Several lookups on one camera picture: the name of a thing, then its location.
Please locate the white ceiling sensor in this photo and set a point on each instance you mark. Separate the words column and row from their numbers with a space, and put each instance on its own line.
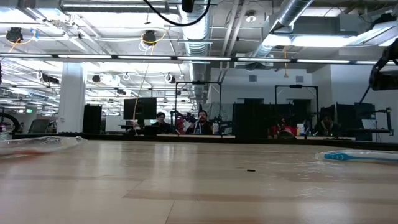
column 251, row 18

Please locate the blue white wrapped toothbrush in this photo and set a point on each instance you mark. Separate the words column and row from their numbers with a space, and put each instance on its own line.
column 339, row 156

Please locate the black station frame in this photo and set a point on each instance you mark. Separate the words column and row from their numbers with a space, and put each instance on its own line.
column 199, row 82
column 295, row 86

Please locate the dark monitor group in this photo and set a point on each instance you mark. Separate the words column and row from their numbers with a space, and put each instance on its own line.
column 351, row 113

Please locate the black partition screen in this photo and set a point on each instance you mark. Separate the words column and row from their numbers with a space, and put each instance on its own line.
column 252, row 121

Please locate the black computer monitor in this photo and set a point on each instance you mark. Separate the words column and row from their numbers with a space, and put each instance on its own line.
column 140, row 109

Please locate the orange white wrapped toothbrush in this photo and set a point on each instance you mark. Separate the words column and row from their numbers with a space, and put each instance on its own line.
column 34, row 152

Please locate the person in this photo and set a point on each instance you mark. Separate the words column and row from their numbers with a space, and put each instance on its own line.
column 284, row 129
column 202, row 124
column 326, row 126
column 161, row 123

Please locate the silver ventilation duct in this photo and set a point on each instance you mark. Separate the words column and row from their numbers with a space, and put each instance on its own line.
column 292, row 12
column 196, row 37

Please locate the black tall cabinet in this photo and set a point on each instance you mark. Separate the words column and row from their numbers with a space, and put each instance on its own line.
column 92, row 119

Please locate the long ceiling light strip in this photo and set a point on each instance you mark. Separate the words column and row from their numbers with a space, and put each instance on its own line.
column 143, row 57

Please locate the black clamp stand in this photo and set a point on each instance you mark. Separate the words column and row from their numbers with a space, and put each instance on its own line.
column 388, row 121

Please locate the white square pillar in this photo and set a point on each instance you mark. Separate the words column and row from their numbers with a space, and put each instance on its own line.
column 71, row 99

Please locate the white wipes canister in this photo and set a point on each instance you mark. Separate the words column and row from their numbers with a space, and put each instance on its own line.
column 300, row 129
column 215, row 129

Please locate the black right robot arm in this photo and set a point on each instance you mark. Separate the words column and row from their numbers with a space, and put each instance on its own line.
column 384, row 81

